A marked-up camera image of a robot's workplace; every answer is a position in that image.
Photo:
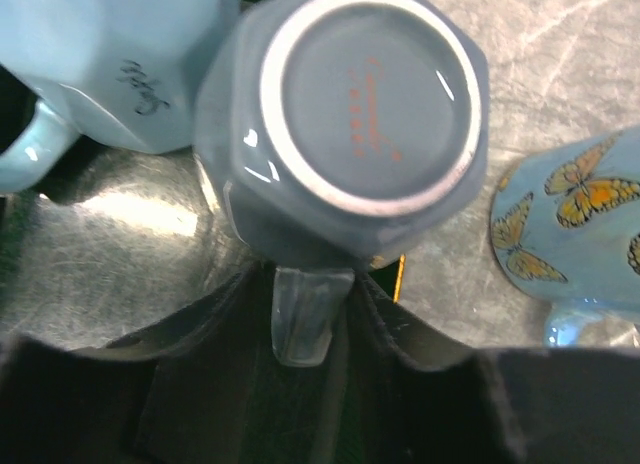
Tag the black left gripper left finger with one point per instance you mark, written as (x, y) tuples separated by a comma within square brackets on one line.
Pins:
[(173, 392)]

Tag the blue butterfly mug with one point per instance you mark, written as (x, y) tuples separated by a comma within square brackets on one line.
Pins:
[(564, 227)]

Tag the black tray gold rim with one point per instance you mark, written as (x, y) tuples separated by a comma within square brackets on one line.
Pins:
[(109, 242)]

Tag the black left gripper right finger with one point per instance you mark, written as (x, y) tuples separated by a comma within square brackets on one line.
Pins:
[(423, 397)]

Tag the dark grey faceted mug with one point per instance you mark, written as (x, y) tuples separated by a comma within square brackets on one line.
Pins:
[(333, 134)]

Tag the light blue faceted mug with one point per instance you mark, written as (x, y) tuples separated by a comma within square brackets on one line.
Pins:
[(124, 73)]

